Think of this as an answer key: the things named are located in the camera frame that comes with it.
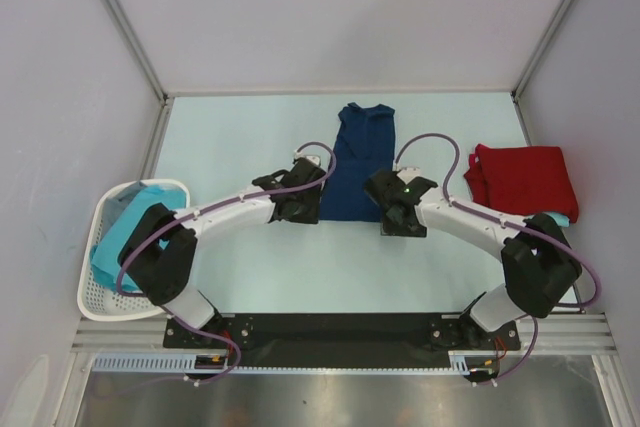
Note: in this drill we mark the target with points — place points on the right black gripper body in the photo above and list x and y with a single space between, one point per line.
389 226

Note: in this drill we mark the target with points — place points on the navy blue t shirt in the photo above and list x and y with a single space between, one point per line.
365 143

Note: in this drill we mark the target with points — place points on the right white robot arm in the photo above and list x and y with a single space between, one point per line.
537 265

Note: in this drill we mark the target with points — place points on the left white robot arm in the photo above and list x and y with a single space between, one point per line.
160 253

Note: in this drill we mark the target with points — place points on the folded red t shirt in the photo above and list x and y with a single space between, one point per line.
522 181

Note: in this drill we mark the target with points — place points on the folded light blue t shirt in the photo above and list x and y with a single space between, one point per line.
560 219

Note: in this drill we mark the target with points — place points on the grey shirt in basket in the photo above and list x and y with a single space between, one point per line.
114 206

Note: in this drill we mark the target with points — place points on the turquoise t shirt in basket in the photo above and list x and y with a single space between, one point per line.
104 257

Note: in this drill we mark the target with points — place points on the white laundry basket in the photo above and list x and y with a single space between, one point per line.
97 302

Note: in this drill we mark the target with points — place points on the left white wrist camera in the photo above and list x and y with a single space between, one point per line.
300 155

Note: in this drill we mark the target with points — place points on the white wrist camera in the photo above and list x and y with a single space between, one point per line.
407 174
300 155

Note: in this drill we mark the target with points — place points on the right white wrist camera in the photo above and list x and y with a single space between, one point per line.
407 174

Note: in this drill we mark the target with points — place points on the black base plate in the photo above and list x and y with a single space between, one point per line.
357 341

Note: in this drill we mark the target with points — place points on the aluminium frame rail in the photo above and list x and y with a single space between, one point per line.
559 334

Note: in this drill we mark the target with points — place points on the light blue cable duct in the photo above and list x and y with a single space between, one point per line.
159 363

